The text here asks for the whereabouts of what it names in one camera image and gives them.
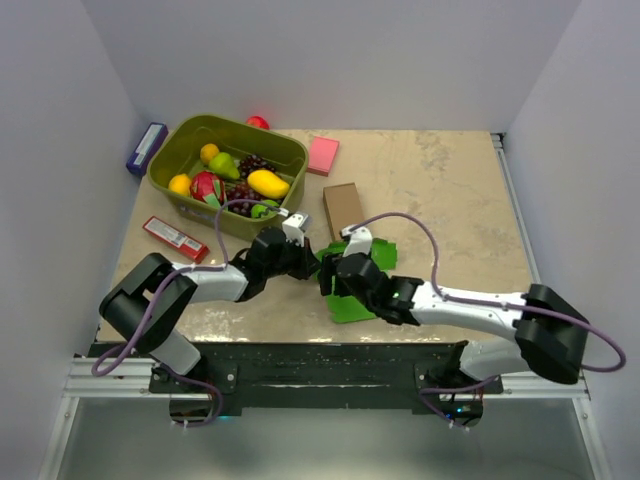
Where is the dark red grapes front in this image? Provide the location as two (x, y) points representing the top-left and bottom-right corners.
(226, 183), (264, 218)

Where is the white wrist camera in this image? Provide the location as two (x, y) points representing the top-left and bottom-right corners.
(340, 225), (373, 257)
(281, 212), (312, 246)

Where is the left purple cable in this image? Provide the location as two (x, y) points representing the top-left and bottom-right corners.
(91, 198), (291, 377)

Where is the green round fruit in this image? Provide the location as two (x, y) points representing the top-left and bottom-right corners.
(251, 199), (279, 219)

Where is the pink box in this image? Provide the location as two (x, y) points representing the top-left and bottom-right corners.
(307, 136), (340, 176)

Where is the brown cardboard box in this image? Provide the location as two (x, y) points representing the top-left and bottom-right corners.
(323, 183), (365, 241)

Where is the yellow mango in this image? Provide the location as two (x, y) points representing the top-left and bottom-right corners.
(247, 169), (290, 200)

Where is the small orange fruit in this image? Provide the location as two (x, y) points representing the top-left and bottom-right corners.
(200, 143), (220, 165)

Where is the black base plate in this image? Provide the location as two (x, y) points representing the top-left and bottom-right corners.
(148, 339), (503, 417)

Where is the green pear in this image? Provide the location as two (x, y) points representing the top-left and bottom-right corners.
(208, 152), (240, 180)

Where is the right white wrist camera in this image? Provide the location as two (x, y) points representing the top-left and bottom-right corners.
(340, 225), (373, 257)

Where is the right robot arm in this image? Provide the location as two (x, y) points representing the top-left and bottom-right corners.
(319, 253), (589, 393)

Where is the yellow lemon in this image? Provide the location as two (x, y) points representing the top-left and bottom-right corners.
(167, 174), (192, 197)

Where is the purple cable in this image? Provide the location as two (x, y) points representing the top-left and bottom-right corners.
(91, 198), (291, 377)
(349, 211), (627, 374)

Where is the red apple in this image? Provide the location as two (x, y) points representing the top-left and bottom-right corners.
(245, 116), (270, 130)

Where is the purple blue box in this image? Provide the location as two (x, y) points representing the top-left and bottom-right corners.
(126, 122), (168, 178)

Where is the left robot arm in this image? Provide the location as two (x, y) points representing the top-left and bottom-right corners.
(92, 227), (320, 392)

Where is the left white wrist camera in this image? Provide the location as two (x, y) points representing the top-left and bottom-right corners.
(281, 212), (312, 246)

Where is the green paper box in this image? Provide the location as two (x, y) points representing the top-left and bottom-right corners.
(313, 237), (398, 325)

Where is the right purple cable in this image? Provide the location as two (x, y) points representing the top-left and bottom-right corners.
(349, 211), (627, 374)

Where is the aluminium frame rail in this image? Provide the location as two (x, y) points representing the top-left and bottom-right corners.
(63, 358), (208, 400)

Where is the olive green plastic bin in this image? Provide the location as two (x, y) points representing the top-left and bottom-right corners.
(147, 114), (308, 240)

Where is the red rectangular box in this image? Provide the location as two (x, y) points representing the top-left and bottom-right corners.
(142, 216), (210, 264)

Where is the dark purple grapes back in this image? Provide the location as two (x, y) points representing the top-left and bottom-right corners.
(238, 154), (276, 179)

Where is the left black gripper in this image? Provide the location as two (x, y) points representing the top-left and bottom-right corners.
(264, 233), (322, 280)

